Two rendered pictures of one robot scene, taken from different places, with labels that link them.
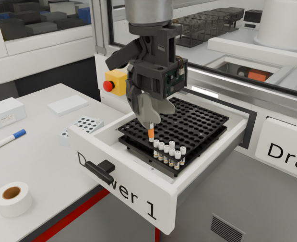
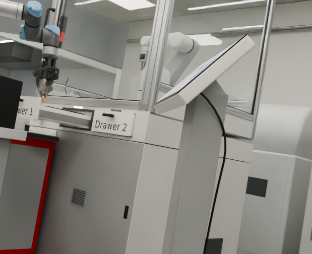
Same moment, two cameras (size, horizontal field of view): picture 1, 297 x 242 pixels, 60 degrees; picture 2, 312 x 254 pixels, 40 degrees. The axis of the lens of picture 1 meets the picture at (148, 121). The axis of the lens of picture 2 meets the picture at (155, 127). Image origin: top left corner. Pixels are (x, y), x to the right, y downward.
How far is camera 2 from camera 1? 1.91 m
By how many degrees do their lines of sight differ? 35
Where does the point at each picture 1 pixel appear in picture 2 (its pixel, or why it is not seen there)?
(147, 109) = (42, 84)
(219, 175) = (79, 154)
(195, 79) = (75, 102)
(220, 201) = (78, 174)
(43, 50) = not seen: hidden behind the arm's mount
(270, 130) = (96, 114)
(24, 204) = not seen: outside the picture
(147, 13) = (47, 50)
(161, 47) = (49, 61)
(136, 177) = (29, 99)
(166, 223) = (35, 113)
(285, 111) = (102, 105)
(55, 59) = not seen: hidden behind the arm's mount
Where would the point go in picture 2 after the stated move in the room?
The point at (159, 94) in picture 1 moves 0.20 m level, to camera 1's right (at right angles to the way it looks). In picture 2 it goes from (45, 74) to (85, 81)
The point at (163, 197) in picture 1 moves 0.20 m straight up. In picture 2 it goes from (36, 100) to (44, 59)
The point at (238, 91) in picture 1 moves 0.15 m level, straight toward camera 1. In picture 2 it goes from (89, 103) to (74, 98)
